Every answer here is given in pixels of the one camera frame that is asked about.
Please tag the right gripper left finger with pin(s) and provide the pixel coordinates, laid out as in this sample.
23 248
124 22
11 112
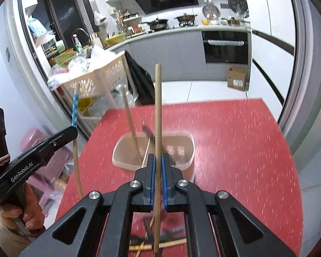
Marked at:
99 224

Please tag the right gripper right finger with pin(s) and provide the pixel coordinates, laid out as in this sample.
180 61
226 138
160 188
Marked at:
216 224

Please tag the plain bamboo chopstick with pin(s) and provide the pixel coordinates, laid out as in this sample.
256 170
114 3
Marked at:
158 155

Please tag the black kitchen faucet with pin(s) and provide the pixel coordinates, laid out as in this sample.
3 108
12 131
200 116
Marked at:
82 36

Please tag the person's left hand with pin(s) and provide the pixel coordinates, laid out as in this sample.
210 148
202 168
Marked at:
31 214

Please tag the long bamboo chopstick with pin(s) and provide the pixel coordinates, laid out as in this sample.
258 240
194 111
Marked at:
148 247

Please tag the chopstick standing in holder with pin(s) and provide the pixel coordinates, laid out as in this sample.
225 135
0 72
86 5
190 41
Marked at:
131 124

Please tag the beige plastic storage rack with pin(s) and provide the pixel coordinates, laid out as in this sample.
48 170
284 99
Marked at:
99 91

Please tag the clear plastic bags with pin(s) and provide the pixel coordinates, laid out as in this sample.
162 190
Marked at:
80 64

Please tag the black garbage bag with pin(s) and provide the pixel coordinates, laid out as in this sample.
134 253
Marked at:
142 82

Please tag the cardboard box on floor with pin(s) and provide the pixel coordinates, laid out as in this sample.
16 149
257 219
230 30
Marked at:
237 78

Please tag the yellow green bowl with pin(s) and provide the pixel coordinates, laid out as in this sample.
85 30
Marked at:
115 39

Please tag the black built-in oven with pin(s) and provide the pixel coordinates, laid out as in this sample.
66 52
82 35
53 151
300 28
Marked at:
225 47

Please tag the black wok on stove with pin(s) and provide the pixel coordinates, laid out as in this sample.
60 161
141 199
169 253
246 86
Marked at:
157 24

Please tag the lidded pot on stove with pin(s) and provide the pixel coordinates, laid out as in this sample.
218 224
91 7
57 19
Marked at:
186 20

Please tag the white refrigerator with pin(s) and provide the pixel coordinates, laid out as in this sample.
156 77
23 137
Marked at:
273 40

